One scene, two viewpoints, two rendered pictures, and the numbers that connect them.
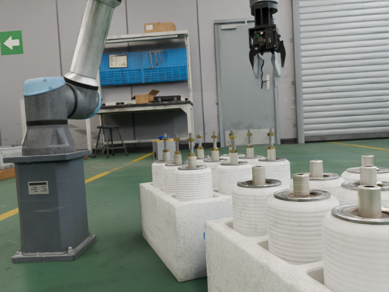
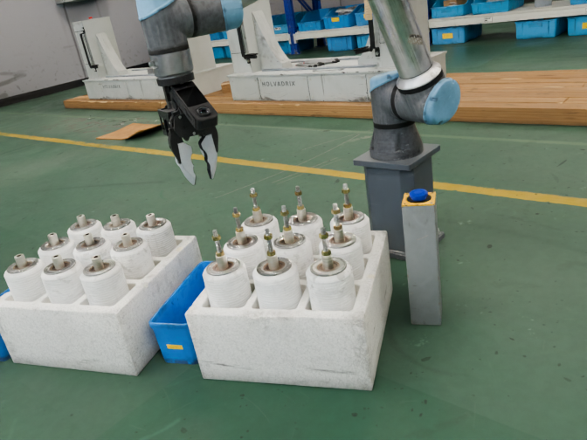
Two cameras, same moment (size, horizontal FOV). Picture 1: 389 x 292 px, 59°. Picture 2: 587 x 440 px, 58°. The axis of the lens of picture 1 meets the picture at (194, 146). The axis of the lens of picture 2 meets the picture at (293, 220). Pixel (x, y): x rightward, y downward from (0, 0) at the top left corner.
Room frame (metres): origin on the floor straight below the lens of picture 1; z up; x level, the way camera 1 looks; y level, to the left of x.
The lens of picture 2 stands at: (1.76, -0.89, 0.78)
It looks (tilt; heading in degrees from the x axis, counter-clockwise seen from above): 23 degrees down; 131
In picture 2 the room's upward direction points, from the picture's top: 10 degrees counter-clockwise
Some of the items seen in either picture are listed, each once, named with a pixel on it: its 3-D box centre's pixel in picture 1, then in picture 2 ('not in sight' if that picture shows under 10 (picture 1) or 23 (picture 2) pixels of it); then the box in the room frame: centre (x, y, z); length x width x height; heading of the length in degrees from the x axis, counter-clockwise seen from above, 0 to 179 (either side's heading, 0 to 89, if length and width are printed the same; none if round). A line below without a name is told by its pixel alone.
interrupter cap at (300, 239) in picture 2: (215, 160); (289, 241); (1.02, -0.06, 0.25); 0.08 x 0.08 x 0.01
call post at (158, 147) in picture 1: (165, 182); (423, 260); (1.27, 0.11, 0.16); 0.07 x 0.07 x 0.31; 21
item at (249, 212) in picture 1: (261, 236); (161, 253); (0.58, -0.11, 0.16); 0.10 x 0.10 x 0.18
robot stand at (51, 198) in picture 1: (53, 201); (400, 199); (1.05, 0.44, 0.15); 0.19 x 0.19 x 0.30; 86
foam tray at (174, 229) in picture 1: (218, 214); (300, 300); (1.02, -0.06, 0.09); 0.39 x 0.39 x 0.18; 21
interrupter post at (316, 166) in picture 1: (316, 170); (126, 240); (0.62, -0.22, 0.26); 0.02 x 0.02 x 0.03
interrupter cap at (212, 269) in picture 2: (271, 160); (223, 266); (0.96, -0.21, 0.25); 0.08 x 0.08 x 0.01
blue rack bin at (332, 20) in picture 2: not in sight; (347, 16); (-1.83, 4.91, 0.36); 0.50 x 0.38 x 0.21; 87
